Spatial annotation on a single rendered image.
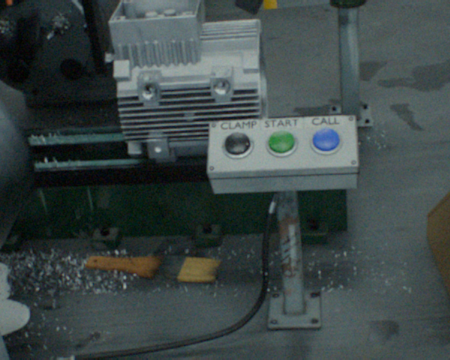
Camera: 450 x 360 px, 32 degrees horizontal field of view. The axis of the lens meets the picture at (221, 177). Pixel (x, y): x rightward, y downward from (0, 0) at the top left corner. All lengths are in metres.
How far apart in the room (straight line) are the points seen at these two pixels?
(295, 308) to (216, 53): 0.36
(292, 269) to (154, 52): 0.36
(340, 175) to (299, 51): 0.98
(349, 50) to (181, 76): 0.44
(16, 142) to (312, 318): 0.43
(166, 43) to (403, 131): 0.55
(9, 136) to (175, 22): 0.28
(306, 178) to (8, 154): 0.35
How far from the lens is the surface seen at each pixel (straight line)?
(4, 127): 0.97
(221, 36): 1.10
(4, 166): 0.94
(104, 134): 1.30
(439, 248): 1.11
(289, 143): 0.88
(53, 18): 1.38
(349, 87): 1.47
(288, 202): 0.94
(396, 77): 1.69
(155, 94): 1.08
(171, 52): 1.10
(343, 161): 0.87
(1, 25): 1.41
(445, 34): 1.91
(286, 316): 1.04
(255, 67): 1.07
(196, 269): 1.14
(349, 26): 1.43
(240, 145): 0.88
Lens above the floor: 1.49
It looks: 31 degrees down
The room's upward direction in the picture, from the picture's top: 7 degrees counter-clockwise
